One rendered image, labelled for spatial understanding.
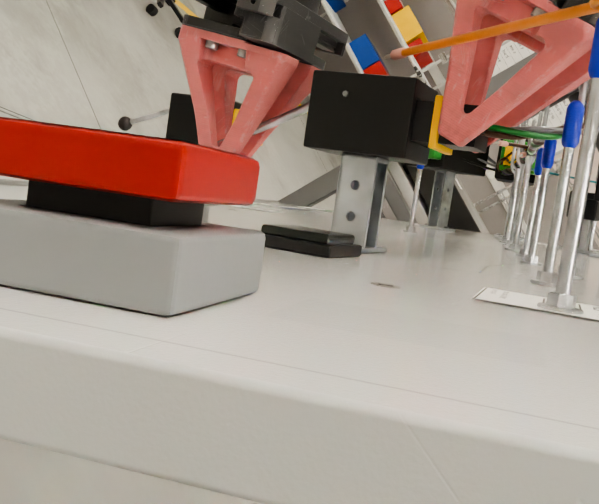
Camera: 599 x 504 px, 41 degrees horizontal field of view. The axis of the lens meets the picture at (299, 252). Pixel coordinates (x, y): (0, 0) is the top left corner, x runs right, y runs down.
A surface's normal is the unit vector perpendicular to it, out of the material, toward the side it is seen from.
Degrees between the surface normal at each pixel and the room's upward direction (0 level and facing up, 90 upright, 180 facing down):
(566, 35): 116
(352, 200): 98
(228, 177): 37
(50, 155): 90
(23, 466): 0
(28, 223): 90
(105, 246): 90
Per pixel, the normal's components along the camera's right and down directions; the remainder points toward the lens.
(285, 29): 0.86, 0.33
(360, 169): -0.42, 0.01
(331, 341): 0.15, -0.99
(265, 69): -0.50, 0.35
